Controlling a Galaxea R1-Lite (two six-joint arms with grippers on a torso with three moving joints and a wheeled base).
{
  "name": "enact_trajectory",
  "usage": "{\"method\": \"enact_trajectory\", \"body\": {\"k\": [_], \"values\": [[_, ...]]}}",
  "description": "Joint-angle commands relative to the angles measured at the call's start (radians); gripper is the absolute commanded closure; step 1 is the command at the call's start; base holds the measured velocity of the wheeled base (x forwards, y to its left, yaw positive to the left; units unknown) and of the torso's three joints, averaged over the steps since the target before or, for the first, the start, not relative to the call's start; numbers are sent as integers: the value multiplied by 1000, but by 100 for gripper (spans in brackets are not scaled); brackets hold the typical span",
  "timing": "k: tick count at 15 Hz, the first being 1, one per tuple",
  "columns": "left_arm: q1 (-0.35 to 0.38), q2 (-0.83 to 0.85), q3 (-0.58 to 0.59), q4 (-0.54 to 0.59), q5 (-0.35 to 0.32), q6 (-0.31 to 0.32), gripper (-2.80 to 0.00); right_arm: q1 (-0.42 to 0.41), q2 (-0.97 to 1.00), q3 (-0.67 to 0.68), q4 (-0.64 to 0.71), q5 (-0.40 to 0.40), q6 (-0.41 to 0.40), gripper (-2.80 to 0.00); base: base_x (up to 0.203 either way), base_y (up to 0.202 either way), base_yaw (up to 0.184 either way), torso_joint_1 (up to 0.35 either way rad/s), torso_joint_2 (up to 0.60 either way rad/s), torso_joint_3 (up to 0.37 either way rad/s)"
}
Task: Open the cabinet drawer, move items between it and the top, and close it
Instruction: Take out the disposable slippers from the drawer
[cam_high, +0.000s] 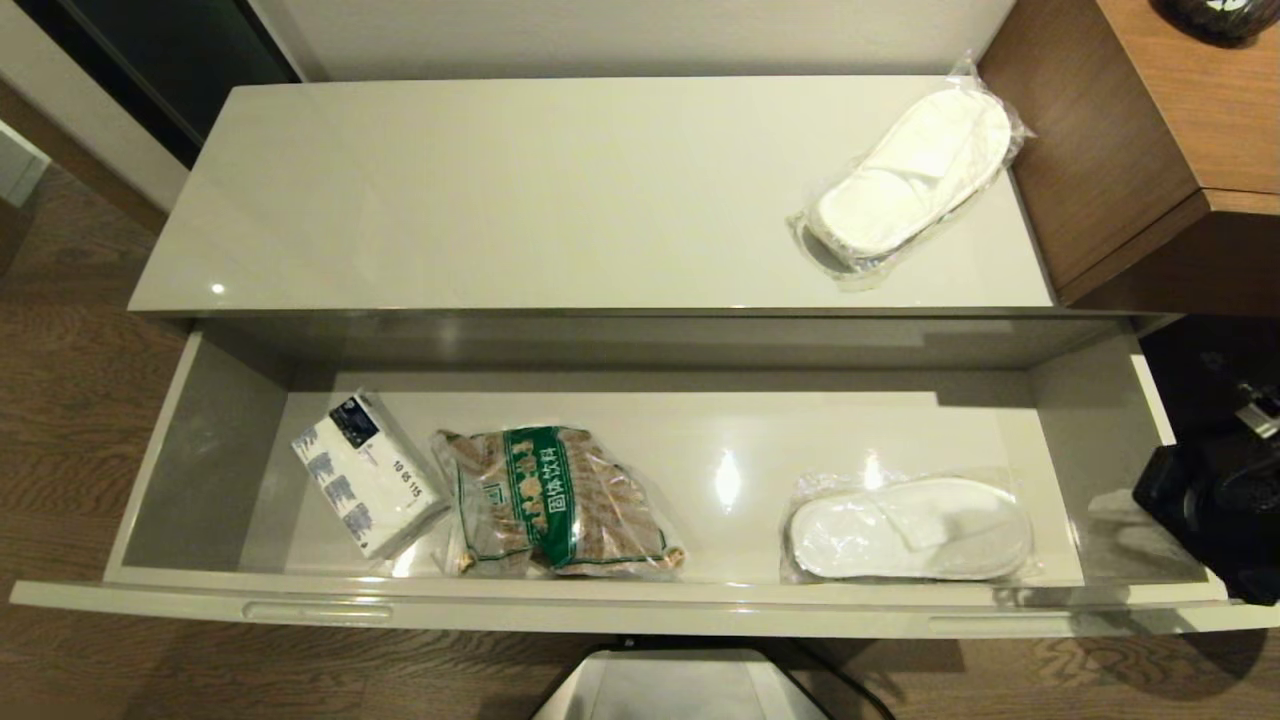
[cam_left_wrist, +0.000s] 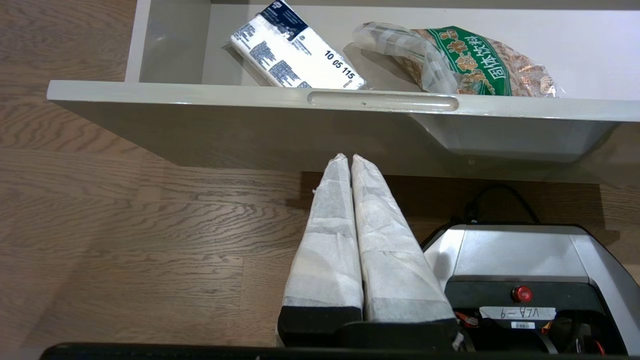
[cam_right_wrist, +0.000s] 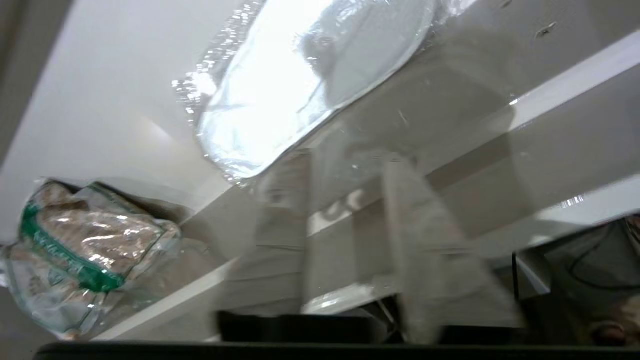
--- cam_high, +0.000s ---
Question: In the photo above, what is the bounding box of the pale grey panel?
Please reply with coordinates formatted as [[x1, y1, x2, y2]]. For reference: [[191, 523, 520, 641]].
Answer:
[[0, 122, 51, 208]]

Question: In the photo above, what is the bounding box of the dark glass door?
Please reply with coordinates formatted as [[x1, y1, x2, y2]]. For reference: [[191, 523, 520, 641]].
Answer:
[[15, 0, 303, 169]]

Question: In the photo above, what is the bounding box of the white cabinet drawer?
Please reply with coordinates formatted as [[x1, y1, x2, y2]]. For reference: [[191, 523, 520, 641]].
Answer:
[[10, 315, 1280, 641]]

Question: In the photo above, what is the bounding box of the white blue tissue pack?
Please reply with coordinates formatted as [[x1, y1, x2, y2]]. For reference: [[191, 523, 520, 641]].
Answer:
[[290, 390, 449, 561]]

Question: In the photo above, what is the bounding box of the dark glass vase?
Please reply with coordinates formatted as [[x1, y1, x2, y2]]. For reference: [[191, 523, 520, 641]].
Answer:
[[1160, 0, 1280, 47]]

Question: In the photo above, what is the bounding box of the green label snack bag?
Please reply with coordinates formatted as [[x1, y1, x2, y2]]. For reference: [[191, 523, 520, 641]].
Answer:
[[432, 425, 689, 581]]

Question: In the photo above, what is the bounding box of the black base cable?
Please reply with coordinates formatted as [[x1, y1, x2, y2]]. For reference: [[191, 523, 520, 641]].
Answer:
[[790, 640, 898, 720]]

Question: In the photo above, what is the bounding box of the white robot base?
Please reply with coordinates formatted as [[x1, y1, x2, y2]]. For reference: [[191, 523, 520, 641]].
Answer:
[[535, 648, 826, 720]]

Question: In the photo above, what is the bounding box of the glossy grey cabinet top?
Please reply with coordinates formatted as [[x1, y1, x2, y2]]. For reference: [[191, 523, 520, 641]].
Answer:
[[128, 75, 1181, 369]]

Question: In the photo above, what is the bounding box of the white slipper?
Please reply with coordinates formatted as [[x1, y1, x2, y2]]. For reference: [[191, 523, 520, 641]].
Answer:
[[788, 55, 1033, 293], [778, 468, 1043, 586]]

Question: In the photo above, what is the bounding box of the brown wooden desk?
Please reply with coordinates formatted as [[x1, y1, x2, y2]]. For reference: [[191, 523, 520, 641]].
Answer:
[[975, 0, 1280, 319]]

